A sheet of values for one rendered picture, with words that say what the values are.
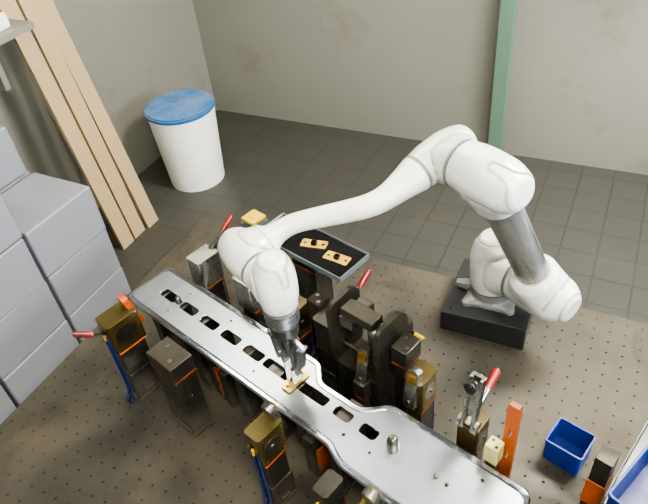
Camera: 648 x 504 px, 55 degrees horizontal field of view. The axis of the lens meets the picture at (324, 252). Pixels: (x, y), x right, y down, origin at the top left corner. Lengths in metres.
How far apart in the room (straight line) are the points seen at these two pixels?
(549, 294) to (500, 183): 0.57
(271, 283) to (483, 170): 0.56
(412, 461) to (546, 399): 0.67
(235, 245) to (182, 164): 2.80
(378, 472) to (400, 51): 3.35
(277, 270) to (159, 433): 0.90
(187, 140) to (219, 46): 1.21
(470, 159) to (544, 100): 2.84
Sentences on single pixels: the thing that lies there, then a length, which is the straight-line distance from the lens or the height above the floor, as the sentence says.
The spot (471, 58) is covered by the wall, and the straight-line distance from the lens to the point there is 4.34.
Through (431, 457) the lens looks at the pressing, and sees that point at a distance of 1.61.
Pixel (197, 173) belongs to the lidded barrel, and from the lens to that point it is 4.37.
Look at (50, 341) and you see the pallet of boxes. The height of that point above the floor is 0.36.
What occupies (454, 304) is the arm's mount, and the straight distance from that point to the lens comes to 2.25.
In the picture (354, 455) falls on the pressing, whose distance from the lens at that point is 1.62.
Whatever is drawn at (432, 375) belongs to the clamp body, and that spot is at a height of 1.07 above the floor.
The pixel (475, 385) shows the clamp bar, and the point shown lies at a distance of 1.49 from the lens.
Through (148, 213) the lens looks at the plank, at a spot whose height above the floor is 0.09.
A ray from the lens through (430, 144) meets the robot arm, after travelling 1.62.
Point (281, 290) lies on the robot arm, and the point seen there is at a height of 1.40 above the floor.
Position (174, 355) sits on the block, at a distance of 1.88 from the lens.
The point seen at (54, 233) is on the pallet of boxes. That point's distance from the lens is 2.97.
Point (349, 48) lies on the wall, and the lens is 4.62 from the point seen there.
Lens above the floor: 2.37
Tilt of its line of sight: 40 degrees down
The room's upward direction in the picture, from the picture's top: 7 degrees counter-clockwise
